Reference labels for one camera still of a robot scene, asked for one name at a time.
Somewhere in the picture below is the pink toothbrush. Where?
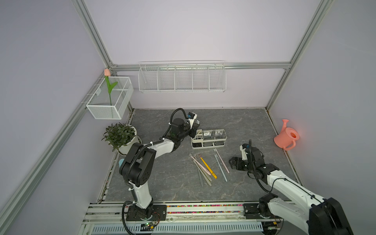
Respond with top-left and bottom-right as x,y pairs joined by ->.
214,148 -> 230,174

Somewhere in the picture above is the beige toothbrush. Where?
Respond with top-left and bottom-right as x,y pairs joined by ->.
189,154 -> 211,175

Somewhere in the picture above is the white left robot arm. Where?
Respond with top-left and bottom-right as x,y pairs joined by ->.
119,112 -> 199,218

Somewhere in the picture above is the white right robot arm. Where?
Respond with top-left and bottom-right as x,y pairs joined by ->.
229,143 -> 353,235

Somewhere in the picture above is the white toothbrush holder caddy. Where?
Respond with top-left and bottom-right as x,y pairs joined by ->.
191,129 -> 227,149

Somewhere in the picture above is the teal thin toothbrush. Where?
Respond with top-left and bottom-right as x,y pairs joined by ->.
214,154 -> 228,182

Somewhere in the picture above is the yellow toothbrush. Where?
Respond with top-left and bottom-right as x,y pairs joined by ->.
199,154 -> 217,179

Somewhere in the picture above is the pink watering can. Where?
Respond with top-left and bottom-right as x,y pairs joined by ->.
274,119 -> 300,151

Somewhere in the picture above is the potted green plant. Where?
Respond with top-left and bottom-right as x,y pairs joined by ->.
102,122 -> 142,156

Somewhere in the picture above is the teal garden trowel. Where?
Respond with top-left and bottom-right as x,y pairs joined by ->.
118,159 -> 124,168

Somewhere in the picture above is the white mesh basket small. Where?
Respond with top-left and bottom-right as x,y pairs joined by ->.
86,76 -> 134,120

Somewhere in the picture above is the pink artificial tulip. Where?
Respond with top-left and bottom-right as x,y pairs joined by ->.
104,69 -> 118,105

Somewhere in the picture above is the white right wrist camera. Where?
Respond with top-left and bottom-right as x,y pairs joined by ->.
240,144 -> 249,161

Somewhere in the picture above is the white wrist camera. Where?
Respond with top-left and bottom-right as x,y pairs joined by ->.
187,112 -> 200,130
240,144 -> 249,161

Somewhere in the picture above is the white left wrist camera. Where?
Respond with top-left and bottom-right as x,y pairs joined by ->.
187,112 -> 200,130

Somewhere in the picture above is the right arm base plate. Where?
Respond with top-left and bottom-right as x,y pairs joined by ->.
243,202 -> 284,222

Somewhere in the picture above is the white wire basket long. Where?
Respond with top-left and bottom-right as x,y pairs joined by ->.
138,61 -> 227,93

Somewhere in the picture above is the white vented cable duct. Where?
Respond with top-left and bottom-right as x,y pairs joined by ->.
89,221 -> 264,235

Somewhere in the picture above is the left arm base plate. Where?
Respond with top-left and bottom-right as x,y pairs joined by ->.
126,204 -> 167,221

